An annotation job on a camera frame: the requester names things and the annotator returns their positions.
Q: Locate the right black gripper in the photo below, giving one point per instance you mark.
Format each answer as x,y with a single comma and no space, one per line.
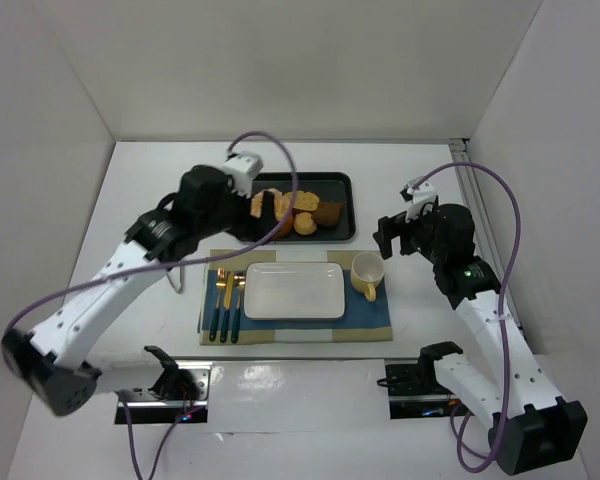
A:
397,235

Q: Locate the silver metal tongs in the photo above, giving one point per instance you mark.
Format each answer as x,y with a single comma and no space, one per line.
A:
176,278

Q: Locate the gold fork green handle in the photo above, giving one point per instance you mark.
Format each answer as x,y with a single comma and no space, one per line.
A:
221,283

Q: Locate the yellow ceramic mug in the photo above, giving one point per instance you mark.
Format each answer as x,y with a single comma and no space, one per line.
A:
366,274

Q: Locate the sliced baguette bread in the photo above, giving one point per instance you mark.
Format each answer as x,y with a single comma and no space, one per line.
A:
306,202

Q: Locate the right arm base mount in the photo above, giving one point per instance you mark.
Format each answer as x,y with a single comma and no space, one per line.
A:
410,398

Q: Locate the large sugared orange bread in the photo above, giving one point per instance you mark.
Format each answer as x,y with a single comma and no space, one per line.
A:
280,206

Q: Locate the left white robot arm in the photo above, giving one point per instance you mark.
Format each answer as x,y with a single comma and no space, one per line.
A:
52,356

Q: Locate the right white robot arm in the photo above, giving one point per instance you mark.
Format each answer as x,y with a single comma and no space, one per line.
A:
528,422

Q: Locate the black baking tray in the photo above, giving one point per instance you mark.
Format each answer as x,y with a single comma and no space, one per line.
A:
330,187

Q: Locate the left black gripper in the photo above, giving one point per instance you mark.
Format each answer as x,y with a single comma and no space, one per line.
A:
253,220

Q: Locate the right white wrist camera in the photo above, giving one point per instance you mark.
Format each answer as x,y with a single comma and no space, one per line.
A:
420,196

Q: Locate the gold knife green handle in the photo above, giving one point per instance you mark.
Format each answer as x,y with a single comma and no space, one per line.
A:
227,307

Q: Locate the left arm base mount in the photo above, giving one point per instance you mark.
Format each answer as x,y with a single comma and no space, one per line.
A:
181,390

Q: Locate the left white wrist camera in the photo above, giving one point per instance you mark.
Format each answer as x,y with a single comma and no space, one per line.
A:
242,168

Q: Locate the gold spoon green handle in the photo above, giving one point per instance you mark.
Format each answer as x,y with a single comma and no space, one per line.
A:
235,325

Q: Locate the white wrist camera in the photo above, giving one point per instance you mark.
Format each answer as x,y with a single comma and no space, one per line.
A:
420,196
242,168

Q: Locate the blue beige placemat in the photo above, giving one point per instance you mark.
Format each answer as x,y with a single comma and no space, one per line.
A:
363,321

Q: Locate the small round muffin bread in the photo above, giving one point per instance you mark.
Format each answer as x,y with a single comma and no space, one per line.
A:
304,224

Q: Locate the white rectangular plate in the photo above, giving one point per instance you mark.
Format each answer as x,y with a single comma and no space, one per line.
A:
294,291

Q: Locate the brown chocolate croissant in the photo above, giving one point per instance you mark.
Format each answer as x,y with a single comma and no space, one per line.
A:
328,214

